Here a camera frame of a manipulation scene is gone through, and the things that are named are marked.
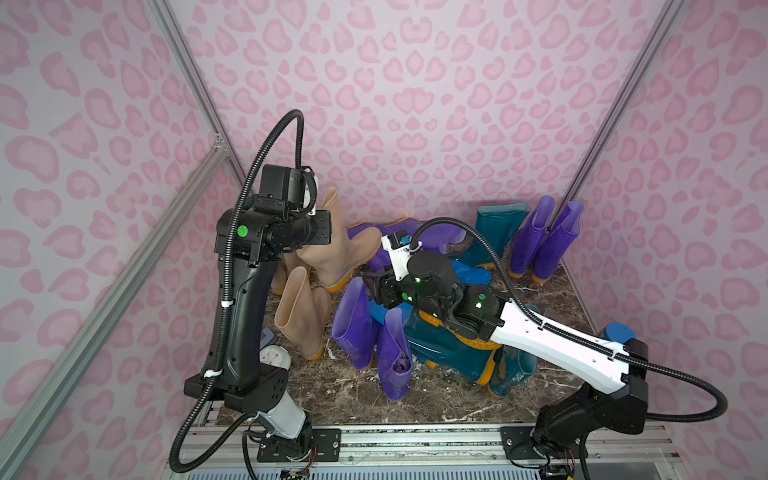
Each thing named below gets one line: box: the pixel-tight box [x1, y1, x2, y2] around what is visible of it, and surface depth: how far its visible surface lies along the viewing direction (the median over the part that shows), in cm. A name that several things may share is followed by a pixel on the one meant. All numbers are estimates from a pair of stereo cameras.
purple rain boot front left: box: [331, 277, 380, 370], surface depth 72 cm
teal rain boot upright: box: [458, 203, 531, 267], surface depth 94 cm
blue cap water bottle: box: [604, 322, 638, 343], surface depth 73 cm
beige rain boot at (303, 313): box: [274, 266, 332, 361], surface depth 76 cm
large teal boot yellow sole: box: [404, 310, 502, 385], surface depth 81 cm
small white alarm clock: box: [259, 344, 291, 371], surface depth 88 cm
